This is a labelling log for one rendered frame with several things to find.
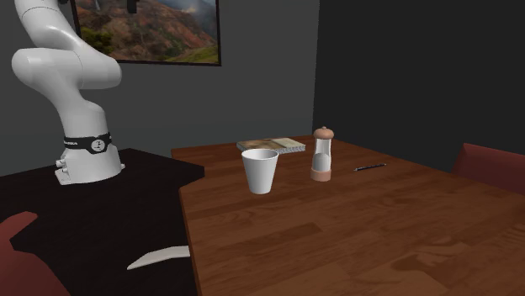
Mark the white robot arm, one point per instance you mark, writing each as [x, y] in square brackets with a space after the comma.
[82, 123]

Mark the dark red chair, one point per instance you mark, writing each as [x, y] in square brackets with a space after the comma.
[492, 166]
[22, 270]

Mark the framed landscape wall picture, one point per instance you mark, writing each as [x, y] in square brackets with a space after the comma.
[164, 32]

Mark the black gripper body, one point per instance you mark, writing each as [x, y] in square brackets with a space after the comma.
[131, 5]

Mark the dark pen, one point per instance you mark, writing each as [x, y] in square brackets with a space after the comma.
[370, 167]

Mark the flat book with beige cover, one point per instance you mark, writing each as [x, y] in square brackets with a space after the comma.
[272, 144]

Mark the white tapered cup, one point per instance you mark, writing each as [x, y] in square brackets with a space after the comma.
[259, 174]

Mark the black robot stand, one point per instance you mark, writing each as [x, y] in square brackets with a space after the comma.
[102, 213]

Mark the brown wooden table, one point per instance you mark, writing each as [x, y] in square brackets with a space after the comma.
[348, 237]

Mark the clear grinder with wooden ends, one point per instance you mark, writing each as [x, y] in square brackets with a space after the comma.
[322, 162]

